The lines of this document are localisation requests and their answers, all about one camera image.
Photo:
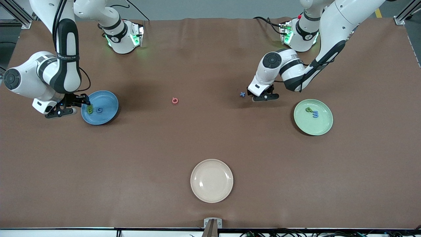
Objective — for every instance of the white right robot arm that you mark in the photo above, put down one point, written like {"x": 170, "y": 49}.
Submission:
{"x": 29, "y": 82}

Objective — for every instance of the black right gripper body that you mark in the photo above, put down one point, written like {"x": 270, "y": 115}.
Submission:
{"x": 73, "y": 99}

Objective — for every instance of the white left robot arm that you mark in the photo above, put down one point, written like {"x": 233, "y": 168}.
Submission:
{"x": 338, "y": 19}

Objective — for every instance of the silver camera mount bracket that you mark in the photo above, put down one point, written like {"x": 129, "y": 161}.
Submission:
{"x": 206, "y": 223}

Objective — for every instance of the brown table mat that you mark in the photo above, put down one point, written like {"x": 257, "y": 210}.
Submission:
{"x": 131, "y": 158}

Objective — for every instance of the white table edge rail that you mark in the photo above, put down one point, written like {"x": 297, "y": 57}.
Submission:
{"x": 65, "y": 233}

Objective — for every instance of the beige plate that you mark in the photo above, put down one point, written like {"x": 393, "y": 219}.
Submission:
{"x": 211, "y": 181}

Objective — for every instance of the green plate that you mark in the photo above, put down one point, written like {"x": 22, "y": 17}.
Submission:
{"x": 314, "y": 126}

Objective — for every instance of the aluminium frame profile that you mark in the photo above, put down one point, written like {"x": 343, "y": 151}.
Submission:
{"x": 400, "y": 21}
{"x": 18, "y": 14}

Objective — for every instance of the blue plate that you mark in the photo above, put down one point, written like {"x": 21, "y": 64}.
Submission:
{"x": 107, "y": 102}

